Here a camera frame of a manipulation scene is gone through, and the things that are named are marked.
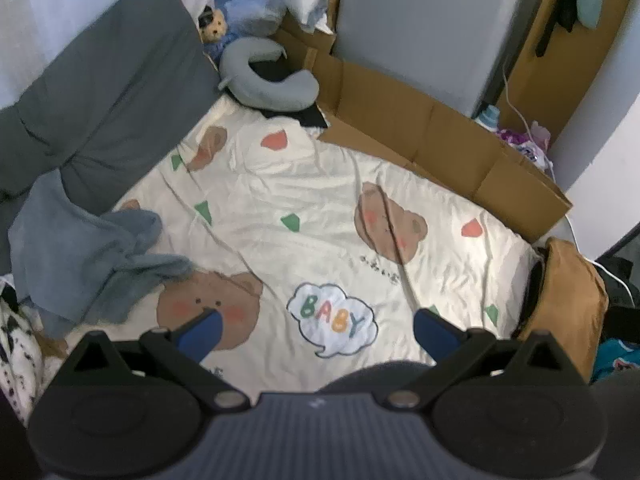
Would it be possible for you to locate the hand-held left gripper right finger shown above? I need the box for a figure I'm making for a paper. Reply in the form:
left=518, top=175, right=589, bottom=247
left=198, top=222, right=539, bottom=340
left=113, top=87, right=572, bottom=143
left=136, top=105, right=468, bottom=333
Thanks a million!
left=385, top=308, right=583, bottom=408

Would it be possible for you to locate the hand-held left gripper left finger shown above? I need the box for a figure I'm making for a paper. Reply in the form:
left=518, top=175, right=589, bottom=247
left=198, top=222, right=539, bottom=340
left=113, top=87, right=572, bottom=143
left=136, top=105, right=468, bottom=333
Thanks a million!
left=62, top=308, right=248, bottom=407

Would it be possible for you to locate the brown t-shirt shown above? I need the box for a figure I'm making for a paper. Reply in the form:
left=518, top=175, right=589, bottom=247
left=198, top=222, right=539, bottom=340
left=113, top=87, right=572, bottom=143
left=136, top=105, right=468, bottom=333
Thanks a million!
left=515, top=237, right=610, bottom=383

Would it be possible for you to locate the cream bear printed blanket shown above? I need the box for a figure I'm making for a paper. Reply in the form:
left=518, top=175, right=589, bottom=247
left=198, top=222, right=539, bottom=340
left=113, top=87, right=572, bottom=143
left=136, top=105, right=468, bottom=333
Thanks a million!
left=42, top=95, right=543, bottom=396

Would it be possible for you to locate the light blue cloth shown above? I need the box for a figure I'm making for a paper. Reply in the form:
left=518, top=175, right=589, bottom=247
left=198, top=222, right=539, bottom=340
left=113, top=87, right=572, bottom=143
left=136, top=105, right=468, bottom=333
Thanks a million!
left=7, top=172, right=193, bottom=338

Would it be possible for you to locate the teal printed jersey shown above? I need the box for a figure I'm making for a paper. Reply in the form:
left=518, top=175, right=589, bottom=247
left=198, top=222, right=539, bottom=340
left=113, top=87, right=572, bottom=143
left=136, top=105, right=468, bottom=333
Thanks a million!
left=592, top=337, right=640, bottom=386

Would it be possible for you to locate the black white spotted cloth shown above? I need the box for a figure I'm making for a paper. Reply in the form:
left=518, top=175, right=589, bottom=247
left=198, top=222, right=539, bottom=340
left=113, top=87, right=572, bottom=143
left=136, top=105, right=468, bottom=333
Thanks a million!
left=0, top=280, right=48, bottom=428

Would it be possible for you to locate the black jacket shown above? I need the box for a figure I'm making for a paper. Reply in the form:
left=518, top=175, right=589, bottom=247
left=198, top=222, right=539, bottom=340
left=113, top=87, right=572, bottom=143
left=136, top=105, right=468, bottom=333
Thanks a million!
left=595, top=255, right=640, bottom=346

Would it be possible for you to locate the brown cardboard sheet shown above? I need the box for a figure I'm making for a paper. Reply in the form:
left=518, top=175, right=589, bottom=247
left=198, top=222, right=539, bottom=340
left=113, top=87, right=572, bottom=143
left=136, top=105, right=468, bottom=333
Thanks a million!
left=312, top=52, right=573, bottom=243

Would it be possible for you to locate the purple white detergent bag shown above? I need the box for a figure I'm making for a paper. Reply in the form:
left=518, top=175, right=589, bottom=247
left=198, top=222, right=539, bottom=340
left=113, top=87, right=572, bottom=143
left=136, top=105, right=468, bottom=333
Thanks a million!
left=495, top=127, right=553, bottom=166

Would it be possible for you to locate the blue capped bottle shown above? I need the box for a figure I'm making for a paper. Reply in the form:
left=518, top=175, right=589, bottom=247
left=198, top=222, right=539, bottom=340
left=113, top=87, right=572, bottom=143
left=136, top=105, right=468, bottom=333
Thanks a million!
left=475, top=105, right=502, bottom=131

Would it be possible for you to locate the pink packet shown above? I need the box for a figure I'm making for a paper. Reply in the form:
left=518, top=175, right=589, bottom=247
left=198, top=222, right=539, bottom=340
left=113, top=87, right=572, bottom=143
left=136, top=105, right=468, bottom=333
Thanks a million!
left=530, top=120, right=552, bottom=148

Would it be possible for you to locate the grey neck pillow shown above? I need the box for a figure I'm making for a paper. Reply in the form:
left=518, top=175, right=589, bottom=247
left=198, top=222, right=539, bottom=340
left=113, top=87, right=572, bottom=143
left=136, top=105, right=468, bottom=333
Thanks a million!
left=217, top=37, right=321, bottom=113

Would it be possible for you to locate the dark grey pillow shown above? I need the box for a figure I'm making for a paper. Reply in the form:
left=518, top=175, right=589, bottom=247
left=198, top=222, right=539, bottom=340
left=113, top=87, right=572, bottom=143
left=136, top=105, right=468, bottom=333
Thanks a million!
left=0, top=0, right=223, bottom=221

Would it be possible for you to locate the small cardboard box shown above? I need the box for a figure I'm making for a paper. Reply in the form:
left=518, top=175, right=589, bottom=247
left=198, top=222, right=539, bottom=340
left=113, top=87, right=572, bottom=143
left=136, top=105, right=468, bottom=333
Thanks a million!
left=272, top=0, right=341, bottom=68

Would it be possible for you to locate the small teddy bear toy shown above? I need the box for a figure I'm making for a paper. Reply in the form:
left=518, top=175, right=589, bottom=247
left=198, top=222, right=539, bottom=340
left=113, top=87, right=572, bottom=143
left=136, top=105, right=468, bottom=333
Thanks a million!
left=197, top=5, right=231, bottom=43

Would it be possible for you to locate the white cable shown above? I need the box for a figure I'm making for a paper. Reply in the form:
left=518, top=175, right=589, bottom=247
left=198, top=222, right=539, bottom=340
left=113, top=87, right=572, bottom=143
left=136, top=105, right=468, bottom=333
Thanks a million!
left=500, top=72, right=638, bottom=306

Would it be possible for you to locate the black hanging strap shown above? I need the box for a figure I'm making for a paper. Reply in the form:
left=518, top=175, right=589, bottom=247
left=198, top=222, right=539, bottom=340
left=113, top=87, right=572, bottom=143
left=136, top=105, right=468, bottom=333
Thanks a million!
left=535, top=0, right=583, bottom=58

